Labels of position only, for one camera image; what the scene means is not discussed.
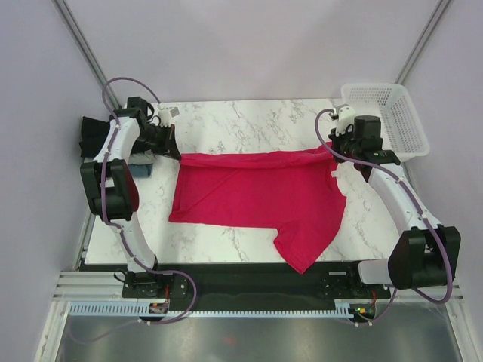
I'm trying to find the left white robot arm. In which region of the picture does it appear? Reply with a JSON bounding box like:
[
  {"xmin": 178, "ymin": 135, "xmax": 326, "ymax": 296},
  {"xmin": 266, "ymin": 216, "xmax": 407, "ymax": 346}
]
[{"xmin": 80, "ymin": 97, "xmax": 181, "ymax": 296}]

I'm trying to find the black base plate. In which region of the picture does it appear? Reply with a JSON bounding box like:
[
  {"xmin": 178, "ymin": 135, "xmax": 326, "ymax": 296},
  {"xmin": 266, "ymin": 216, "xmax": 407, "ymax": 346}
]
[{"xmin": 122, "ymin": 262, "xmax": 390, "ymax": 312}]

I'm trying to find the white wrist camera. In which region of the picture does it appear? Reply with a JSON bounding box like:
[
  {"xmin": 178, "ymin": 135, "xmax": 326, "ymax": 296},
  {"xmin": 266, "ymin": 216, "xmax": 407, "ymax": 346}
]
[
  {"xmin": 331, "ymin": 104, "xmax": 357, "ymax": 136},
  {"xmin": 157, "ymin": 105, "xmax": 180, "ymax": 127}
]

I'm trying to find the folded black t shirt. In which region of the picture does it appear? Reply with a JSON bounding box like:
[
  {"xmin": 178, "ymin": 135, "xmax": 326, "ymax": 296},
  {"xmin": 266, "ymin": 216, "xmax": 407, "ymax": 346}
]
[{"xmin": 79, "ymin": 117, "xmax": 110, "ymax": 158}]

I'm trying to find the aluminium frame post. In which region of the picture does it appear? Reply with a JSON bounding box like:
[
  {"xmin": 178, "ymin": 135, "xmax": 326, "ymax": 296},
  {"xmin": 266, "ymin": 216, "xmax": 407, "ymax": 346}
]
[
  {"xmin": 52, "ymin": 0, "xmax": 108, "ymax": 87},
  {"xmin": 395, "ymin": 0, "xmax": 454, "ymax": 85}
]

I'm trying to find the aluminium rail profile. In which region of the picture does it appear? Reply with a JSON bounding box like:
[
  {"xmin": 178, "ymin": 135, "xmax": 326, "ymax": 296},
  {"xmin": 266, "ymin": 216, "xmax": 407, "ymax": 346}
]
[{"xmin": 53, "ymin": 271, "xmax": 123, "ymax": 302}]

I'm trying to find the white plastic basket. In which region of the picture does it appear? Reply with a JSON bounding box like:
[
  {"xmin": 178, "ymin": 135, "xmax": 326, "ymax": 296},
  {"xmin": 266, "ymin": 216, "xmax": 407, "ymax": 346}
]
[{"xmin": 340, "ymin": 83, "xmax": 430, "ymax": 162}]

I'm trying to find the red t shirt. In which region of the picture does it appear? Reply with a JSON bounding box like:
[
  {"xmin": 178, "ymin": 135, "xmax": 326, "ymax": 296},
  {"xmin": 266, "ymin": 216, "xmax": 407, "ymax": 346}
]
[{"xmin": 168, "ymin": 146, "xmax": 346, "ymax": 274}]

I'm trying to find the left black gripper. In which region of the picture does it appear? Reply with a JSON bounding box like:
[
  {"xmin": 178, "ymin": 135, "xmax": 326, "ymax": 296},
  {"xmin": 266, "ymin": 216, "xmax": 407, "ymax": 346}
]
[{"xmin": 135, "ymin": 124, "xmax": 181, "ymax": 161}]

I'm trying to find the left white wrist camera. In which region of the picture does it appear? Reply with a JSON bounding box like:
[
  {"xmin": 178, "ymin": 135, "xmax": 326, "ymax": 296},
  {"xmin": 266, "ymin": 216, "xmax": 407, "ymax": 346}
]
[{"xmin": 157, "ymin": 105, "xmax": 180, "ymax": 127}]

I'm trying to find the right aluminium frame post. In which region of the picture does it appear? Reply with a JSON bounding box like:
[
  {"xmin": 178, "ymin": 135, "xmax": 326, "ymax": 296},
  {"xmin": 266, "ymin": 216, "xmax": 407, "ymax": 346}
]
[{"xmin": 395, "ymin": 0, "xmax": 454, "ymax": 85}]

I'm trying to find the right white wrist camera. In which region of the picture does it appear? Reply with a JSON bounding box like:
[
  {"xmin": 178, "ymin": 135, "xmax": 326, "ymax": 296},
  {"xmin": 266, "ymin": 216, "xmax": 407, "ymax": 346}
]
[{"xmin": 331, "ymin": 104, "xmax": 357, "ymax": 136}]

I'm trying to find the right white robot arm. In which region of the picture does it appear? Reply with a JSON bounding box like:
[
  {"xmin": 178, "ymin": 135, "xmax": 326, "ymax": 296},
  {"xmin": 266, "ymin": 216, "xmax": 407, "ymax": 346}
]
[{"xmin": 329, "ymin": 115, "xmax": 461, "ymax": 297}]

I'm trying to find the white slotted cable duct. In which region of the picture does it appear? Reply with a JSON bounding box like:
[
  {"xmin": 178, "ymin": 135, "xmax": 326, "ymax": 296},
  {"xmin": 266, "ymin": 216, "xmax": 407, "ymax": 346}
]
[{"xmin": 68, "ymin": 299, "xmax": 348, "ymax": 317}]

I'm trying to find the folded blue t shirt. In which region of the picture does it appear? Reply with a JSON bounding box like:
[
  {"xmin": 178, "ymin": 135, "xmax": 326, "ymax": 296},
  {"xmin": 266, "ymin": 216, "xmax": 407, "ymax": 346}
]
[{"xmin": 128, "ymin": 164, "xmax": 153, "ymax": 178}]

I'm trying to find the left aluminium frame post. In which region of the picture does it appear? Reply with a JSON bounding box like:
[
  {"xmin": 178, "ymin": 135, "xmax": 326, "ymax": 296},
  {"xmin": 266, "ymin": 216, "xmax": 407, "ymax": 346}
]
[{"xmin": 52, "ymin": 0, "xmax": 108, "ymax": 87}]

